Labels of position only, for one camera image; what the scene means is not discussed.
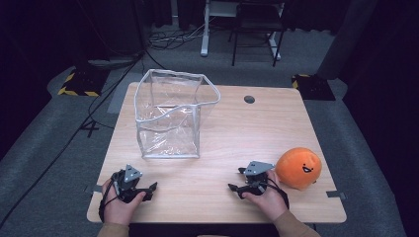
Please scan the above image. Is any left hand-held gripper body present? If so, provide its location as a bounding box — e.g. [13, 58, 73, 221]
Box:
[111, 163, 144, 202]

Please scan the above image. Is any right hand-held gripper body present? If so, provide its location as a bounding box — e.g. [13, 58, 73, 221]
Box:
[242, 160, 276, 198]

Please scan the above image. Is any orange plush toy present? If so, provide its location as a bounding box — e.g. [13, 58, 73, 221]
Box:
[275, 146, 323, 192]

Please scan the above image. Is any transparent plastic bag white trim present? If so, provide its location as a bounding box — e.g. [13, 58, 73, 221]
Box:
[132, 68, 221, 160]

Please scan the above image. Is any person's right hand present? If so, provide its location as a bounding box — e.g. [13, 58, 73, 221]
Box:
[241, 169, 290, 222]

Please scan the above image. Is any person's left hand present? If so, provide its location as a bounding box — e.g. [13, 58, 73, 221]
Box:
[101, 178, 147, 227]

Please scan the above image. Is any black yellow striped stand base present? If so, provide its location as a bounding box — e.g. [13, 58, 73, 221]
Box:
[291, 73, 337, 102]
[56, 66, 111, 98]

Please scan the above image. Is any black chair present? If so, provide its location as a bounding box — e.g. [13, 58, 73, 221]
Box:
[228, 0, 289, 68]

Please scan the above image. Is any grey slanted pole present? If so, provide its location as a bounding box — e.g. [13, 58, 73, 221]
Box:
[316, 0, 379, 80]

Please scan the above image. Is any black gripper strap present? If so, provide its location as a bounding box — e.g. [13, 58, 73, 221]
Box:
[265, 177, 291, 210]
[98, 171, 122, 223]

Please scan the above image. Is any long black floor cable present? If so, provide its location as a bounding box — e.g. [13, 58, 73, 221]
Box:
[0, 48, 147, 230]

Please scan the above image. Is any white desk frame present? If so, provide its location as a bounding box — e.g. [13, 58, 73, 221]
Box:
[200, 0, 283, 62]

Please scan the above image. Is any bundle of floor cables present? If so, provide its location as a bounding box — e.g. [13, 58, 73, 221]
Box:
[147, 19, 211, 51]

